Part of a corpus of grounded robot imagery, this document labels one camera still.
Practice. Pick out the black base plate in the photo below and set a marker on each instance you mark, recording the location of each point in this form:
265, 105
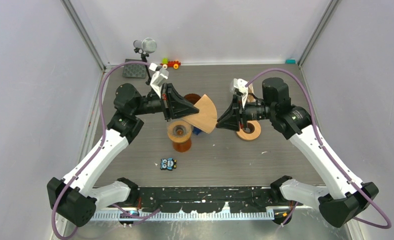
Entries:
239, 199

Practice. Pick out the colourful toy car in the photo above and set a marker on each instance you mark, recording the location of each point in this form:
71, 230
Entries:
166, 63

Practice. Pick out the wooden ring stand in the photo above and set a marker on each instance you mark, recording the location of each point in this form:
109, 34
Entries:
251, 132

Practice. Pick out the orange coffee filter box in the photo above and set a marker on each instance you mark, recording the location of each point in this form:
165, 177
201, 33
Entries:
250, 96

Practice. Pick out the amber glass carafe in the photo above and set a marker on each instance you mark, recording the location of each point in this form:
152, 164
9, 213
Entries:
183, 146

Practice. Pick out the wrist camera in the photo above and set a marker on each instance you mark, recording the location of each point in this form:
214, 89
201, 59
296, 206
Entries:
158, 78
240, 90

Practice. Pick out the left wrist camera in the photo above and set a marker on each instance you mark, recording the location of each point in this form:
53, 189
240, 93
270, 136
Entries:
158, 78

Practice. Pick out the brown paper coffee filter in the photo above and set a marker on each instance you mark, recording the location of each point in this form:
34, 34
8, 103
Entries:
206, 119

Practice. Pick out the clear glass dripper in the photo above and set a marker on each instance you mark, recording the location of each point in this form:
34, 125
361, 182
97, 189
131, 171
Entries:
180, 128

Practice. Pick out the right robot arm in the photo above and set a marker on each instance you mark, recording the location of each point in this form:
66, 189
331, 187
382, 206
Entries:
344, 196

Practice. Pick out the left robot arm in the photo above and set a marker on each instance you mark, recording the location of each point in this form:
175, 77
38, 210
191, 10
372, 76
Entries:
75, 196

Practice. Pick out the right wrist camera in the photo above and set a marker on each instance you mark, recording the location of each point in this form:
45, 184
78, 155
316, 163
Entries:
240, 90

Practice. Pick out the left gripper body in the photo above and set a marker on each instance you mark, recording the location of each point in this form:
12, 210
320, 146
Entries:
165, 102

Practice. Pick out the blue plastic dripper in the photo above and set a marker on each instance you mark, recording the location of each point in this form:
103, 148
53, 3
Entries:
196, 130

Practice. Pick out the teal block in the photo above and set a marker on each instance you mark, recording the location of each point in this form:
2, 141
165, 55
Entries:
290, 61

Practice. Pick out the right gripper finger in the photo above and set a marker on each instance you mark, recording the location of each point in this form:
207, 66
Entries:
235, 107
229, 120

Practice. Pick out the blue owl sticker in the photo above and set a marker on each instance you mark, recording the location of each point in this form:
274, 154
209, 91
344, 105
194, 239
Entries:
168, 164

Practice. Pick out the silver microphone on tripod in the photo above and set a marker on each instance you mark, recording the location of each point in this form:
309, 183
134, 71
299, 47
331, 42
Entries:
145, 47

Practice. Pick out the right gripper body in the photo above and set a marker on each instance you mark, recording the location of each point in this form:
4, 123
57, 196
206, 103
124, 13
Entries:
255, 111

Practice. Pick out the dark grey studded plate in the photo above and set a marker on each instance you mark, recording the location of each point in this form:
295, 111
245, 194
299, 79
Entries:
134, 71

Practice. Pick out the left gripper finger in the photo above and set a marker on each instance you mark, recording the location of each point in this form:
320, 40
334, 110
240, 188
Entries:
174, 98
180, 109

